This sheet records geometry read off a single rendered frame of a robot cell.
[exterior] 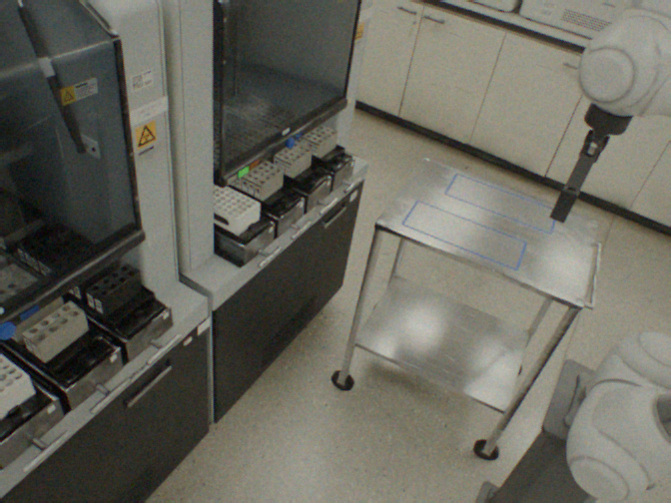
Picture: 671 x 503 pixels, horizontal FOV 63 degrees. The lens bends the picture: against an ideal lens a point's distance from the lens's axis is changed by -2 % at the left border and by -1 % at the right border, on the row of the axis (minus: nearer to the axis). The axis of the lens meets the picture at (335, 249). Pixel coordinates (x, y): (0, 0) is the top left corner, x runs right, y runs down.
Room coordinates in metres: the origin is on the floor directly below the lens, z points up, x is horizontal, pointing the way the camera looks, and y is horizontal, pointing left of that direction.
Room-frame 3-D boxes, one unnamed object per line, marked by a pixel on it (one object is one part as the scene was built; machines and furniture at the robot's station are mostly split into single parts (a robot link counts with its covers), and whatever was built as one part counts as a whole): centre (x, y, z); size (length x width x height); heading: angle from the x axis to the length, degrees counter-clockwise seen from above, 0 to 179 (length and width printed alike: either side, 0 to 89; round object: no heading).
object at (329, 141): (1.59, 0.10, 0.85); 0.12 x 0.02 x 0.06; 155
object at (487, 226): (1.38, -0.46, 0.41); 0.67 x 0.46 x 0.82; 71
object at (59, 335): (0.67, 0.51, 0.85); 0.12 x 0.02 x 0.06; 156
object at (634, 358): (0.82, -0.71, 0.87); 0.18 x 0.16 x 0.22; 149
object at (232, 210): (1.21, 0.38, 0.83); 0.30 x 0.10 x 0.06; 65
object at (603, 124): (0.95, -0.43, 1.36); 0.08 x 0.07 x 0.09; 156
